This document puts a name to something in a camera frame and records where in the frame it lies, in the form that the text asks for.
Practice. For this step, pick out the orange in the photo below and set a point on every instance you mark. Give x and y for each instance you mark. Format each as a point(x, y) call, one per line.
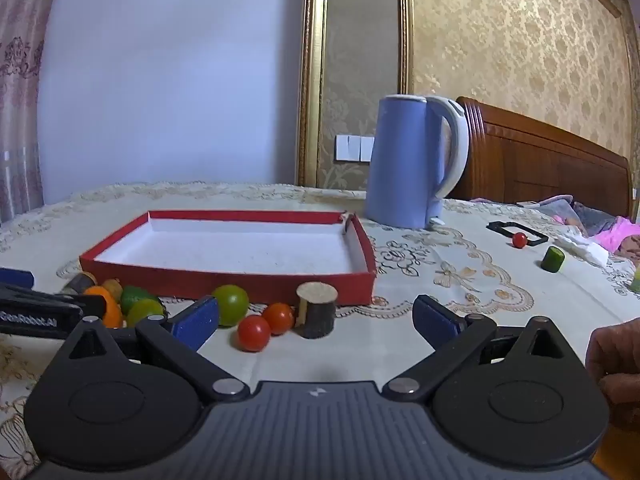
point(114, 315)

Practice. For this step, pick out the green fruit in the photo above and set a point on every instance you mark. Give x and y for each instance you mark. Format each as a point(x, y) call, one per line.
point(635, 280)

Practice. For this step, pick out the gold wall panel frame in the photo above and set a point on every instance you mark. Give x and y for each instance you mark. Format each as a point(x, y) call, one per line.
point(310, 60)

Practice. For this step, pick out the white tissue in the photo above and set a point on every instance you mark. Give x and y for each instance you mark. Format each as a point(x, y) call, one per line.
point(585, 250)

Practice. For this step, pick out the dark eggplant piece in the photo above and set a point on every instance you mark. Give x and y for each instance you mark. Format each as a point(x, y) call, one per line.
point(80, 282)

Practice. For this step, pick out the grey blanket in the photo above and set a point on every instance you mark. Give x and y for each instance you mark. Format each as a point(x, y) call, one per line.
point(575, 212)

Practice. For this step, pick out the small brown fruit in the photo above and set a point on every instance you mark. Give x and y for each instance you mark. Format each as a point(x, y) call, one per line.
point(112, 287)

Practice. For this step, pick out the patterned curtain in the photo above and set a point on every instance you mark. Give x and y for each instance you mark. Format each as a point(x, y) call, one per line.
point(20, 85)

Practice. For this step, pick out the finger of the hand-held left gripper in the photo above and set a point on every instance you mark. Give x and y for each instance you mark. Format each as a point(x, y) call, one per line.
point(60, 301)
point(15, 278)

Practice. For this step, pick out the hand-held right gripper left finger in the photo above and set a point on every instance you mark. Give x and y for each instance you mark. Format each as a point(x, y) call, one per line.
point(197, 322)

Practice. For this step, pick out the blue electric kettle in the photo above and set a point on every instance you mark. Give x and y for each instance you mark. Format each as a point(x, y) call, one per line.
point(400, 160)

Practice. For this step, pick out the red shallow cardboard box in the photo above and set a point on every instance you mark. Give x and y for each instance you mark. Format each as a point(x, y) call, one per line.
point(175, 280)

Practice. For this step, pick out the yellow-green lime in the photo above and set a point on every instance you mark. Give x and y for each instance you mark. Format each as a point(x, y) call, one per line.
point(145, 312)

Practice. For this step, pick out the dark green lime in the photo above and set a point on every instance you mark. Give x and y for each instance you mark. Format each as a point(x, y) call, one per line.
point(135, 297)

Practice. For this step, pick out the small cherry tomato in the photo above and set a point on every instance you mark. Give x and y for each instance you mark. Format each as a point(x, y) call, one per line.
point(519, 240)

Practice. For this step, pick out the black tool with red tip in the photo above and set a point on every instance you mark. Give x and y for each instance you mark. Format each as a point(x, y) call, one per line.
point(495, 227)

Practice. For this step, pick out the pink cloth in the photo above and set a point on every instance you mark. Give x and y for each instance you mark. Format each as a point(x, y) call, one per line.
point(620, 235)

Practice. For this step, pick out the person's right hand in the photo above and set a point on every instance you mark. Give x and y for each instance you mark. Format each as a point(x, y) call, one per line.
point(617, 360)

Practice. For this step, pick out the red cherry tomato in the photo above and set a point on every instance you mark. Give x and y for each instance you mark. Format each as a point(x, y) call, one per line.
point(277, 317)
point(253, 333)

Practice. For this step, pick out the white wall switch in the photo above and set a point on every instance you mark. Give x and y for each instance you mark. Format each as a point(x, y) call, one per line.
point(354, 148)

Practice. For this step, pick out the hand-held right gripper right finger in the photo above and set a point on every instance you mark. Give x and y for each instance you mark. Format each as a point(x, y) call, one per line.
point(435, 320)

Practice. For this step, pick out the green cucumber piece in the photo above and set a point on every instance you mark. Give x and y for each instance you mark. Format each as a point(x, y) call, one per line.
point(552, 260)

